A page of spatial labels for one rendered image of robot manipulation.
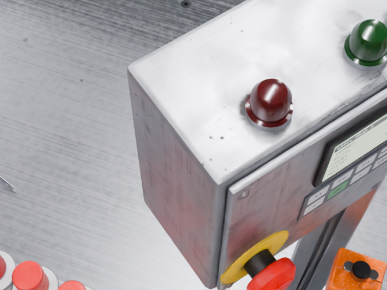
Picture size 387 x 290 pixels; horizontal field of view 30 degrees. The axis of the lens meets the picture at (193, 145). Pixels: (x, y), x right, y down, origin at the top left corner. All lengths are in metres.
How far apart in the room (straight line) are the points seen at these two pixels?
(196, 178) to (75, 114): 0.77
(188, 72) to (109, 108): 0.75
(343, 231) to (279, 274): 0.21
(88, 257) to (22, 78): 0.33
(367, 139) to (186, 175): 0.11
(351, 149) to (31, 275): 0.44
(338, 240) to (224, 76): 0.35
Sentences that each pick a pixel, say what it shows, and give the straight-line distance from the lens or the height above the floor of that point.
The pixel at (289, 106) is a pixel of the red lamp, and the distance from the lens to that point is 0.39.
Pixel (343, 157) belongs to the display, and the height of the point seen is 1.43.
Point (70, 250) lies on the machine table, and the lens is 1.06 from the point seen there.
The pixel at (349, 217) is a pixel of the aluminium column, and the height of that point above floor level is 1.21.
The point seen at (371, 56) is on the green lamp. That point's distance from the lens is 0.42.
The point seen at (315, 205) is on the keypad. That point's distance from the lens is 0.51.
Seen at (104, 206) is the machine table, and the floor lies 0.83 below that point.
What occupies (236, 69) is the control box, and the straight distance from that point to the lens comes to 0.41.
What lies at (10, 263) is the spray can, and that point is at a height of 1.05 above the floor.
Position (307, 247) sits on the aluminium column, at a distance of 0.76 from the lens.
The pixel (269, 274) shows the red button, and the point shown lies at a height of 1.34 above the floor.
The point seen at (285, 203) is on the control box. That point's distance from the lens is 0.46.
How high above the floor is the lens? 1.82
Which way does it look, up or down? 62 degrees down
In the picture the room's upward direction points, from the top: 1 degrees clockwise
